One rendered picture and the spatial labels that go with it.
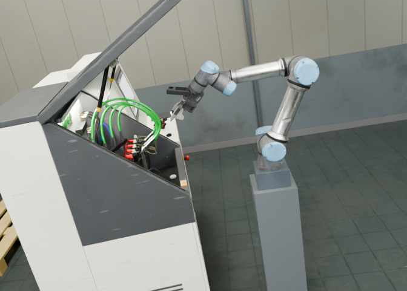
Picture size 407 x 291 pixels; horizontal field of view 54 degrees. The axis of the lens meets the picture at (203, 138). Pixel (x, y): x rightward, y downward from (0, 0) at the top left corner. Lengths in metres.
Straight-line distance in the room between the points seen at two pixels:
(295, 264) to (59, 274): 1.32
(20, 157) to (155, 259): 0.84
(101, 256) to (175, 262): 0.39
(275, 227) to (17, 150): 1.40
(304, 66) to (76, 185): 1.20
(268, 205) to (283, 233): 0.21
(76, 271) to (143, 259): 0.35
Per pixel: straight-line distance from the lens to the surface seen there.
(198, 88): 1.92
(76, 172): 1.95
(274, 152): 2.02
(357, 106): 5.03
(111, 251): 2.16
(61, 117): 1.97
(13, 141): 1.96
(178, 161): 2.39
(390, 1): 4.93
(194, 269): 2.24
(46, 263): 2.25
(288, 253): 2.46
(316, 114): 4.92
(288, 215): 2.31
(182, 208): 2.02
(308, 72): 1.93
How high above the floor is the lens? 1.91
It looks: 21 degrees down
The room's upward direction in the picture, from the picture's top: 10 degrees counter-clockwise
